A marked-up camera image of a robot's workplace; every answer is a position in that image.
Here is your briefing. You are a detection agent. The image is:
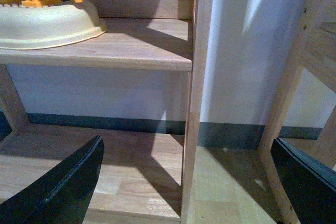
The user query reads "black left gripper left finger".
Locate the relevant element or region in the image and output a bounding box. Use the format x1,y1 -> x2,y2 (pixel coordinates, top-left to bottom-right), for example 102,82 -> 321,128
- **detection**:
1,136 -> 104,223

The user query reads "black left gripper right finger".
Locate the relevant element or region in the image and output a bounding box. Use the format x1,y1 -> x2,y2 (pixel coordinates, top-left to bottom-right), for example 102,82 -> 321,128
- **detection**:
270,138 -> 335,223

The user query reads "wooden shelf unit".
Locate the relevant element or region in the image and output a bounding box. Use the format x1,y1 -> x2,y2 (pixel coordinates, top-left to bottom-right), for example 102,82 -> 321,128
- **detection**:
1,0 -> 213,223

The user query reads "cream plastic toy base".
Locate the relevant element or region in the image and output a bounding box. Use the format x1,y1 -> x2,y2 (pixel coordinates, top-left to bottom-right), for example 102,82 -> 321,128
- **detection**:
1,0 -> 107,50

